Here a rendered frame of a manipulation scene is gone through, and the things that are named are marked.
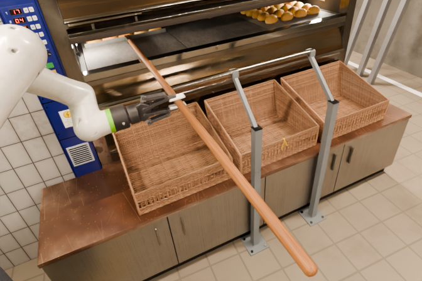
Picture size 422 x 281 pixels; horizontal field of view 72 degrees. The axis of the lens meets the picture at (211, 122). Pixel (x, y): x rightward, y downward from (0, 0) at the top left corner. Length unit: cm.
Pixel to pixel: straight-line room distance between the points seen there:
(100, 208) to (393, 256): 178
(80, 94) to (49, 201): 89
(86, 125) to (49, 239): 75
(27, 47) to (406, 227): 233
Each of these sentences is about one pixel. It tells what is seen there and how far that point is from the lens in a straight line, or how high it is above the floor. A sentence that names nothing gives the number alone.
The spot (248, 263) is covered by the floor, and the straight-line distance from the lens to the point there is 204.
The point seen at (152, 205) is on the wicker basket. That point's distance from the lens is 156.
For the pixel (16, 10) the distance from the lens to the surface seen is 156.
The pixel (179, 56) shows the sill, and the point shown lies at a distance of 173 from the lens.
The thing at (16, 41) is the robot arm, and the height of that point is 161.
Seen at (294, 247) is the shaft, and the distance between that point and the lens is 69.
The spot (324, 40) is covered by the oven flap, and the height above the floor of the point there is 103.
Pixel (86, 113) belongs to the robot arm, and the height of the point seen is 125.
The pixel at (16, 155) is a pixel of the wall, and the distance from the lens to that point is 189.
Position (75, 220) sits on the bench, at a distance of 171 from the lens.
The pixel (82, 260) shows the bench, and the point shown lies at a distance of 167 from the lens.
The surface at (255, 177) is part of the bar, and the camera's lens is 160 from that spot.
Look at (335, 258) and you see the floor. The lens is 214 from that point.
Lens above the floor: 177
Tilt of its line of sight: 34 degrees down
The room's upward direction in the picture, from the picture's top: 5 degrees counter-clockwise
